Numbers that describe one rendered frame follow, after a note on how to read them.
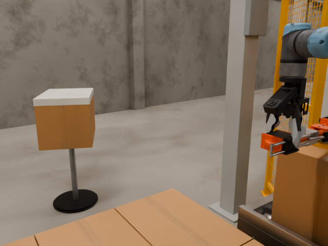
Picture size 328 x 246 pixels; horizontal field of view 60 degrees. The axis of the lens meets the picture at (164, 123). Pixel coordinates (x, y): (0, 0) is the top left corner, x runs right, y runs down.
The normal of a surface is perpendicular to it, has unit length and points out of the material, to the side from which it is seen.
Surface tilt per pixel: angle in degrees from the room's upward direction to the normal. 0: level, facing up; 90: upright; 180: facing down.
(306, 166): 90
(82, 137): 90
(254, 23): 90
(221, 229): 0
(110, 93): 90
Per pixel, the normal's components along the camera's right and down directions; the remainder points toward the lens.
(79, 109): 0.18, 0.24
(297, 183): -0.83, 0.14
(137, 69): 0.65, 0.18
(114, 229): 0.00, -0.97
